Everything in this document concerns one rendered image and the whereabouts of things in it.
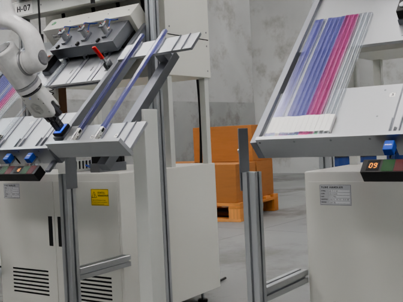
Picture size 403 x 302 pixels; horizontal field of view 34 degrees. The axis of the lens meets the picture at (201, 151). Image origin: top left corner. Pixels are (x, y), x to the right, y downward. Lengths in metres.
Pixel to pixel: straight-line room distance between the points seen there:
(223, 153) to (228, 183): 0.55
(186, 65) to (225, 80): 8.80
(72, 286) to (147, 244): 0.32
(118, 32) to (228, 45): 9.25
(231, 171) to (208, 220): 2.73
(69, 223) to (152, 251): 0.31
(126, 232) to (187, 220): 0.39
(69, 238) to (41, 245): 0.57
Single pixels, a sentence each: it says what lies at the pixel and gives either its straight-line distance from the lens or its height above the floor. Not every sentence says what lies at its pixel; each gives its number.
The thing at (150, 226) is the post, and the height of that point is 0.47.
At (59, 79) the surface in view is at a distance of 2.68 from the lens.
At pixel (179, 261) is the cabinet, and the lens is 2.79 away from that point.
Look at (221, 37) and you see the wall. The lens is 11.68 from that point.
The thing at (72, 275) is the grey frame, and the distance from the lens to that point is 2.28.
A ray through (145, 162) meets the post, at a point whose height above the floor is 0.67.
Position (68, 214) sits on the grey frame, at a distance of 2.25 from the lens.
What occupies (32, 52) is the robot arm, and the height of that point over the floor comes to 1.02.
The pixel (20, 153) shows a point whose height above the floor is 0.71.
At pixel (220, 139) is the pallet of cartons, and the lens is 6.17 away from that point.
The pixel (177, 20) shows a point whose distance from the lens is 2.85.
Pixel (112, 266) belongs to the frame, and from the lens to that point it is 2.42.
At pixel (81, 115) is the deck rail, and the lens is 2.35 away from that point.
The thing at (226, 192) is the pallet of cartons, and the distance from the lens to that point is 5.70.
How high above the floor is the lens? 0.75
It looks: 1 degrees down
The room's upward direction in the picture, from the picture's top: 3 degrees counter-clockwise
